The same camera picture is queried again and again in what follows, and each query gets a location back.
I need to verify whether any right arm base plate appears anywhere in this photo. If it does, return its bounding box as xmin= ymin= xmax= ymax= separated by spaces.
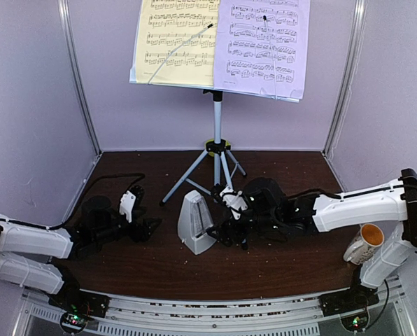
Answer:
xmin=318 ymin=287 xmax=379 ymax=316

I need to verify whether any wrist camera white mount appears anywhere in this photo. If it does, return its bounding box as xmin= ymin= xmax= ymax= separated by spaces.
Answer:
xmin=119 ymin=185 xmax=145 ymax=223
xmin=211 ymin=184 xmax=248 ymax=221

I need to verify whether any yellow sheet music page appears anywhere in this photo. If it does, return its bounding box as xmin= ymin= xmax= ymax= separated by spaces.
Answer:
xmin=129 ymin=0 xmax=220 ymax=88

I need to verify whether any light blue folding music stand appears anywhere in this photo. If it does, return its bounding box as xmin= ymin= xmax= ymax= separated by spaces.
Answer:
xmin=129 ymin=0 xmax=311 ymax=251

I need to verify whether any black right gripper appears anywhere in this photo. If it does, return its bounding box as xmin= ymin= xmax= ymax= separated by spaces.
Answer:
xmin=206 ymin=208 xmax=280 ymax=249

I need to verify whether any left aluminium corner post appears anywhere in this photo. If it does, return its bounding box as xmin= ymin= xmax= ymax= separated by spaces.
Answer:
xmin=57 ymin=0 xmax=102 ymax=158

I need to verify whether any white metronome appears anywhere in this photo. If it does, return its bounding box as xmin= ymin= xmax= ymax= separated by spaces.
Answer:
xmin=177 ymin=190 xmax=216 ymax=256

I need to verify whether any white mug orange inside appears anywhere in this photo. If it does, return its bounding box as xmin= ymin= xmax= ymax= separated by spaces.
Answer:
xmin=343 ymin=223 xmax=385 ymax=265

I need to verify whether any aluminium corner post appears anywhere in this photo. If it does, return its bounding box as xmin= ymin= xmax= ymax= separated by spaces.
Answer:
xmin=57 ymin=0 xmax=102 ymax=158
xmin=323 ymin=0 xmax=368 ymax=162

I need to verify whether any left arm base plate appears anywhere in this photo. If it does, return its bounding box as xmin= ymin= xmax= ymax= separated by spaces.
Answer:
xmin=47 ymin=290 xmax=110 ymax=318

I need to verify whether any green plastic bowl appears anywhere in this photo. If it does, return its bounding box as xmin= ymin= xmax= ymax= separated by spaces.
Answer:
xmin=205 ymin=139 xmax=231 ymax=156

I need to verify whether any front aluminium frame rail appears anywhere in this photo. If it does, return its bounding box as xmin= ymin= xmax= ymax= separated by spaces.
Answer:
xmin=19 ymin=276 xmax=416 ymax=336

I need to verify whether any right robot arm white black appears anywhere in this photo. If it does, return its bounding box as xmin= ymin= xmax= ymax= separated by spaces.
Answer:
xmin=206 ymin=168 xmax=417 ymax=309

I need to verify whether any purple sheet music page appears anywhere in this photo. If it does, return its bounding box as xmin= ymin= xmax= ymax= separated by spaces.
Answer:
xmin=213 ymin=0 xmax=311 ymax=102

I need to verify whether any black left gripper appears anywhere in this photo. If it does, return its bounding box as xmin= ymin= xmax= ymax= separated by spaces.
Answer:
xmin=93 ymin=206 xmax=162 ymax=246

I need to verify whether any right aluminium corner post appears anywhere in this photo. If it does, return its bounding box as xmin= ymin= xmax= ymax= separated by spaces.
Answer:
xmin=323 ymin=0 xmax=368 ymax=162

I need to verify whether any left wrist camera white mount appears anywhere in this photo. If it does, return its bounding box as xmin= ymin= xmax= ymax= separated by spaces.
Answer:
xmin=119 ymin=185 xmax=145 ymax=223

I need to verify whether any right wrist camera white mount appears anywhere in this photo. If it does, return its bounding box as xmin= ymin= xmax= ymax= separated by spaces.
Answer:
xmin=211 ymin=184 xmax=248 ymax=221

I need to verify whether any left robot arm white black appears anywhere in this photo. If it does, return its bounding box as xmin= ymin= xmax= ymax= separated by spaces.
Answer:
xmin=0 ymin=173 xmax=162 ymax=311

